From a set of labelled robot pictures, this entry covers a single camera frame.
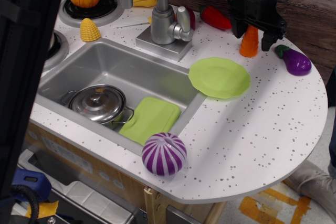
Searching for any purple striped toy onion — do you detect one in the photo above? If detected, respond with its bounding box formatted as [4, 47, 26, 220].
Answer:
[142, 132, 187, 176]

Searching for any blue clamp tool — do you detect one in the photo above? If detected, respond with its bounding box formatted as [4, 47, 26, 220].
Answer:
[12, 168, 51, 202]

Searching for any purple toy eggplant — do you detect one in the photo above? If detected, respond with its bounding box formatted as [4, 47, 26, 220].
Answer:
[275, 45, 312, 76]

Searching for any grey shoe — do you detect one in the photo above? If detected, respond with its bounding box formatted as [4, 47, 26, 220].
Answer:
[285, 161, 335, 221]

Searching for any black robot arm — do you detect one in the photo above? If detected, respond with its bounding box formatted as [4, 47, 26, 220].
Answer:
[228, 0, 288, 51]

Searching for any light green plastic plate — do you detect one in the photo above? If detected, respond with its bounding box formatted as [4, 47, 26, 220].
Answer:
[188, 57, 250, 99]

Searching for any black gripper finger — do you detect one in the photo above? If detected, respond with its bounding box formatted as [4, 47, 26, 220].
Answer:
[230, 16, 248, 38]
[261, 31, 284, 51]

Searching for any orange toy carrot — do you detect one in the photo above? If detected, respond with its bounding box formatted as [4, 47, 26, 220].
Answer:
[239, 25, 259, 57]

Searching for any stove burner front left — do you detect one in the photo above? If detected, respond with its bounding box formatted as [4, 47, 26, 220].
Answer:
[43, 30, 69, 72]

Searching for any yellow toy corn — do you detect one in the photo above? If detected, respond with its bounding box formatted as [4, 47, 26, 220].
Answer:
[80, 18, 101, 42]

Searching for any black foreground post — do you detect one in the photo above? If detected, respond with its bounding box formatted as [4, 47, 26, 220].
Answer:
[1, 0, 61, 198]

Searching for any small steel pot with lid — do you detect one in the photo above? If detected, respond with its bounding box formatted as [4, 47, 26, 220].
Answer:
[61, 84, 134, 130]

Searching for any silver toy faucet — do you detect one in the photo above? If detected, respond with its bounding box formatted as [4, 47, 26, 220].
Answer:
[135, 0, 194, 61]

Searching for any black stove burner right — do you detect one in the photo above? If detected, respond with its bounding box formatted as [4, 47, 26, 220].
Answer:
[58, 0, 124, 28]

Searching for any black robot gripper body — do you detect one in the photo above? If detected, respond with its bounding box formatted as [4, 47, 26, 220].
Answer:
[228, 0, 287, 37]

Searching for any red toy pepper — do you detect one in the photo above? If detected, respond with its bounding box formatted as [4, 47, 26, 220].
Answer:
[199, 6, 232, 30]

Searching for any green cutting board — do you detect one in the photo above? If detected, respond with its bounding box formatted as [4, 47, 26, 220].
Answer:
[119, 97, 181, 146]

